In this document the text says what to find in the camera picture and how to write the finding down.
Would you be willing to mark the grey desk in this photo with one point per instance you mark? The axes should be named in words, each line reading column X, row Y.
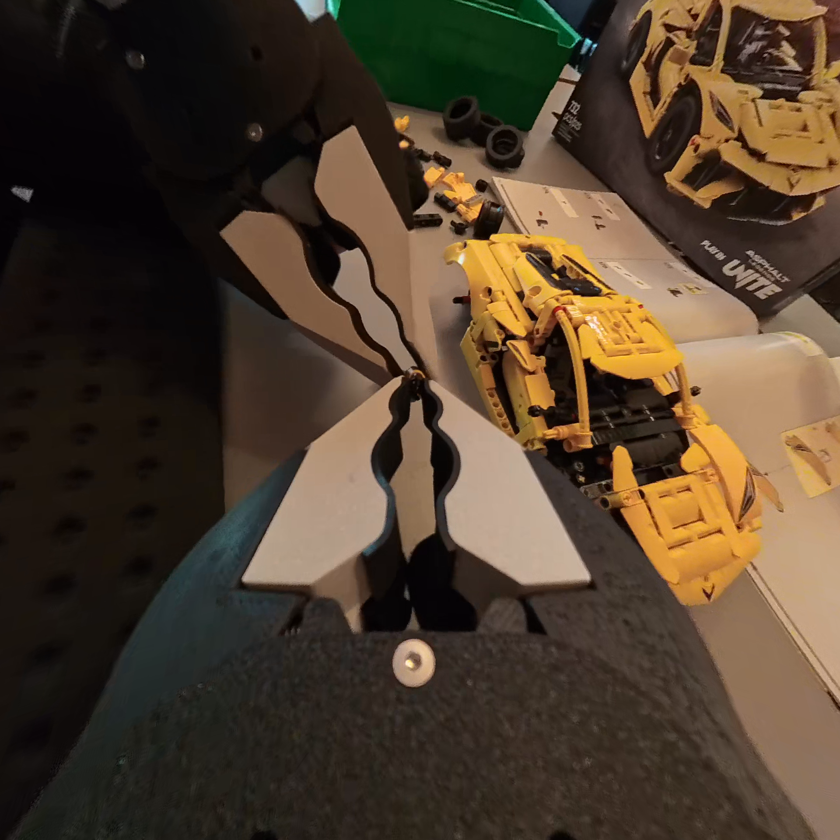
column 275, row 380

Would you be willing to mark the person's left forearm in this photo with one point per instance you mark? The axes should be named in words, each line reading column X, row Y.
column 39, row 98

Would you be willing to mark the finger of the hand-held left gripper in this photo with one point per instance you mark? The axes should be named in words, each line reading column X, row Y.
column 275, row 262
column 367, row 210

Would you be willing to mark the perforated grey panel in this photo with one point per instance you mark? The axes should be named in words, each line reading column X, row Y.
column 98, row 492

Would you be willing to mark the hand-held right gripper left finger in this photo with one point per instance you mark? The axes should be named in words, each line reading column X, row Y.
column 315, row 518

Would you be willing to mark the pile of black brick parts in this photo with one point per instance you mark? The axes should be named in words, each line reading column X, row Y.
column 446, row 184

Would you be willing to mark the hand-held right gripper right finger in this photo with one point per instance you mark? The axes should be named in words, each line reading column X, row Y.
column 518, row 518

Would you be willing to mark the yellow toy brick car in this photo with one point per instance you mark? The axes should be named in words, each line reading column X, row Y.
column 689, row 525

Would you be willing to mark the green storage bin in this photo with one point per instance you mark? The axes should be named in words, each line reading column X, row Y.
column 446, row 52

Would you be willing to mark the yellow brick tube piece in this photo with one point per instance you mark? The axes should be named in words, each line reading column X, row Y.
column 415, row 375

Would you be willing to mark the instruction booklet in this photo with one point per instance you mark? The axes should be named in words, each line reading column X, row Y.
column 590, row 223

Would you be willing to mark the toy car box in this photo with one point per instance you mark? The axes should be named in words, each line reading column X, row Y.
column 623, row 216

